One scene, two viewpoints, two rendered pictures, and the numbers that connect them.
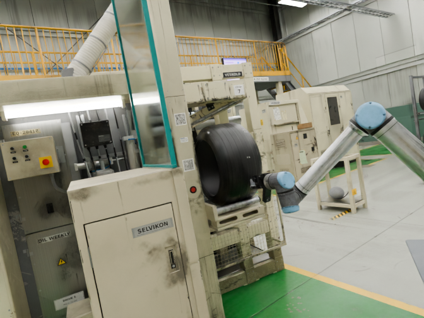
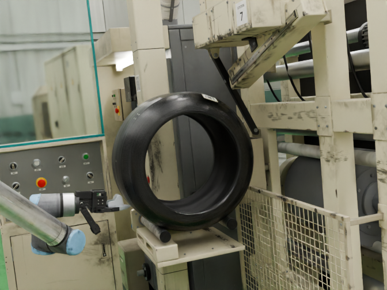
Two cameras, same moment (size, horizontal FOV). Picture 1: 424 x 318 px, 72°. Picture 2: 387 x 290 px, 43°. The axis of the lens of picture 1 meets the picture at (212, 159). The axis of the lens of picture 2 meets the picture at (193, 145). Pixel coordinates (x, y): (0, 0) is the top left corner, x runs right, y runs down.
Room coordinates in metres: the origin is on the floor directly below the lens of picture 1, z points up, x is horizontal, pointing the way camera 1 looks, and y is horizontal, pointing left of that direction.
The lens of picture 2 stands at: (2.31, -2.09, 1.42)
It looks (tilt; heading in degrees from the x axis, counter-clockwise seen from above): 6 degrees down; 96
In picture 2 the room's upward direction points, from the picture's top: 6 degrees counter-clockwise
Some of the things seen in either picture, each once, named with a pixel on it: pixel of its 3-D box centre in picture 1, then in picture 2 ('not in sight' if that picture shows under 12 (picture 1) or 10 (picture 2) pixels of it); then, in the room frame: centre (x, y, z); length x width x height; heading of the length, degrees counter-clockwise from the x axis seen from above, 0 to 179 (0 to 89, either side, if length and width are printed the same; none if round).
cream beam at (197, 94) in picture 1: (206, 94); (245, 21); (2.35, -0.04, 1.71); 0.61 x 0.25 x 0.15; 114
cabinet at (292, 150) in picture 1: (296, 157); not in sight; (6.66, -1.91, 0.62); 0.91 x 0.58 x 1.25; 124
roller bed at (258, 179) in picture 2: not in sight; (242, 168); (2.28, 0.31, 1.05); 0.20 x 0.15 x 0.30; 114
